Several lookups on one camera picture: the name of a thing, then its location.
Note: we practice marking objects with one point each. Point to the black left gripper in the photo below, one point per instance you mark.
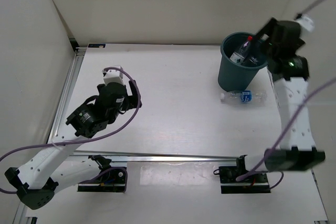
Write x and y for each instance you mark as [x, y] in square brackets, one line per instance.
[132, 101]

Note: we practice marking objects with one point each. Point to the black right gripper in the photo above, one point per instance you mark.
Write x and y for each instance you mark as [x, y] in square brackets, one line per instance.
[266, 29]

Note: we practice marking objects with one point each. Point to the red label plastic bottle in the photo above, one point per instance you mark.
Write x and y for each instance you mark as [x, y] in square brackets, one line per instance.
[241, 52]

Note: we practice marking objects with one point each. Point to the black label plastic bottle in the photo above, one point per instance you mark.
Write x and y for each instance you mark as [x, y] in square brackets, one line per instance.
[253, 61]

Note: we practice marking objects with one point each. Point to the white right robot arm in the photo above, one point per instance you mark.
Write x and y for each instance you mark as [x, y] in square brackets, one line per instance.
[295, 149]

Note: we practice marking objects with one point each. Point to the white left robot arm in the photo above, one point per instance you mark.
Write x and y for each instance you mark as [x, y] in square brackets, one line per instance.
[37, 181]

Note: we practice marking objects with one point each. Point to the dark teal plastic bin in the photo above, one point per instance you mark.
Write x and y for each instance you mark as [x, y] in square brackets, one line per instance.
[235, 77]

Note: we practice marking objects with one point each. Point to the blue sticker on table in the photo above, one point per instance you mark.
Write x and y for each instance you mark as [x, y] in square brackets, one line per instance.
[96, 46]

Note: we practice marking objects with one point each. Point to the clear bottle light blue label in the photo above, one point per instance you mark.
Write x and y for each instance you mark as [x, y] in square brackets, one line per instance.
[246, 96]

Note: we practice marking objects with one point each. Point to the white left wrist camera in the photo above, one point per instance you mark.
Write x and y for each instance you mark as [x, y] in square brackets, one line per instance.
[112, 76]

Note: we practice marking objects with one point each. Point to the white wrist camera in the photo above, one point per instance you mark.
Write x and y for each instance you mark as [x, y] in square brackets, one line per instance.
[305, 22]
[112, 76]

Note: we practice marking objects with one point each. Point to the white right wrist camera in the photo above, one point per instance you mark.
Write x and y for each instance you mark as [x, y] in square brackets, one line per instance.
[305, 22]

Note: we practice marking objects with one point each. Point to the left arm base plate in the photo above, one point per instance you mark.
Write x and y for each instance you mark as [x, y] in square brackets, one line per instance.
[113, 181]

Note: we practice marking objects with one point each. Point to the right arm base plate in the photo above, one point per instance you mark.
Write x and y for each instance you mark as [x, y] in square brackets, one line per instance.
[254, 184]

